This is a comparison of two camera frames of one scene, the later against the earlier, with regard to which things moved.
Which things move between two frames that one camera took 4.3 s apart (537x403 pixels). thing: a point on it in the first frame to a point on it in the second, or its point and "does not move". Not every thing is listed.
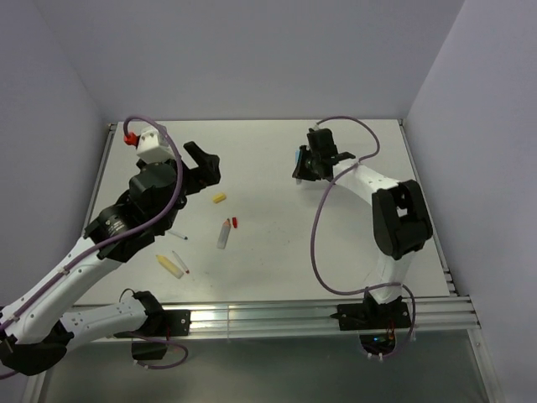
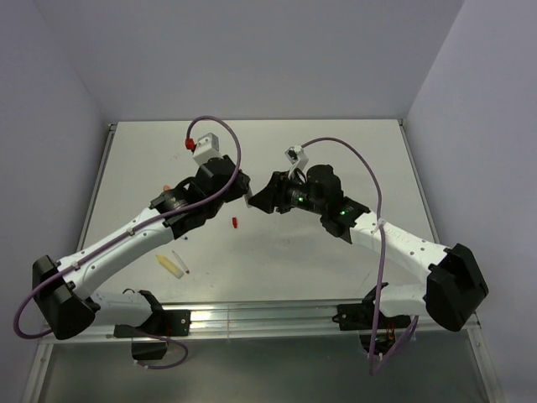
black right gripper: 299,171 to 274,194
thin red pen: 185,268 does not move
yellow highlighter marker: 164,262 does not move
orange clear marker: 224,233 to 246,198
